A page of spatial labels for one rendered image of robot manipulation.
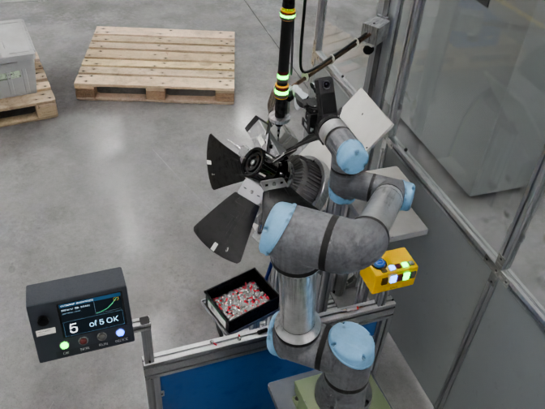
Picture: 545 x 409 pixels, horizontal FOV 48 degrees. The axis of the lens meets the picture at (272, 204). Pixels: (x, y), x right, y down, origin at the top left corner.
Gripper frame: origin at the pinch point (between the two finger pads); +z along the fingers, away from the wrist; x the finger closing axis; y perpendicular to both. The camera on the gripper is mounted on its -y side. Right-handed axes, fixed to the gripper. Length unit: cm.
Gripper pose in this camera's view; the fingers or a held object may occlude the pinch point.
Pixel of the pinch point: (303, 84)
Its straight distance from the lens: 177.5
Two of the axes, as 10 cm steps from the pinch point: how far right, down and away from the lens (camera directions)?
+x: 9.4, -1.8, 2.9
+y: -0.6, 7.6, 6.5
